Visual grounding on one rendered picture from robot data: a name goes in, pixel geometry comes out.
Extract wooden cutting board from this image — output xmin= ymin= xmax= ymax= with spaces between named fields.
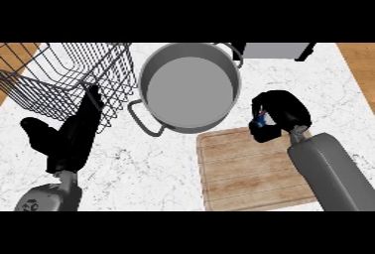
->
xmin=195 ymin=126 xmax=319 ymax=212

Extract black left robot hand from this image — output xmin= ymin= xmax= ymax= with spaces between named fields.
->
xmin=19 ymin=84 xmax=105 ymax=174

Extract grey appliance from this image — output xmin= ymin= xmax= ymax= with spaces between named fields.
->
xmin=230 ymin=43 xmax=318 ymax=63

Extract blue can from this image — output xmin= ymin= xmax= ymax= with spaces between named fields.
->
xmin=256 ymin=110 xmax=269 ymax=129

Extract black wire basket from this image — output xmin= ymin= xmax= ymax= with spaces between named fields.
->
xmin=0 ymin=43 xmax=139 ymax=135

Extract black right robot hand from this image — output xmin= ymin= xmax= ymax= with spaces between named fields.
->
xmin=248 ymin=89 xmax=313 ymax=144

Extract grey metal pot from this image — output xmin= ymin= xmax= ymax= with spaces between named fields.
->
xmin=126 ymin=43 xmax=245 ymax=138

